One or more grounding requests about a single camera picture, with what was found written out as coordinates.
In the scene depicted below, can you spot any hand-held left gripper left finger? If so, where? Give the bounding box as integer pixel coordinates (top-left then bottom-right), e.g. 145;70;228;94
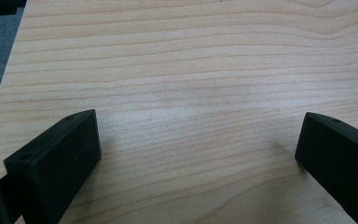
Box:
3;108;103;224

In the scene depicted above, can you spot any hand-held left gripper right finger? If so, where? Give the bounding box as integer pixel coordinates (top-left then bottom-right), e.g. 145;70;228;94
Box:
294;111;358;224

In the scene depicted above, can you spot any black stand base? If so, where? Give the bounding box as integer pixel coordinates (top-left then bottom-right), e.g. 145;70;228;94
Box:
0;0;28;18

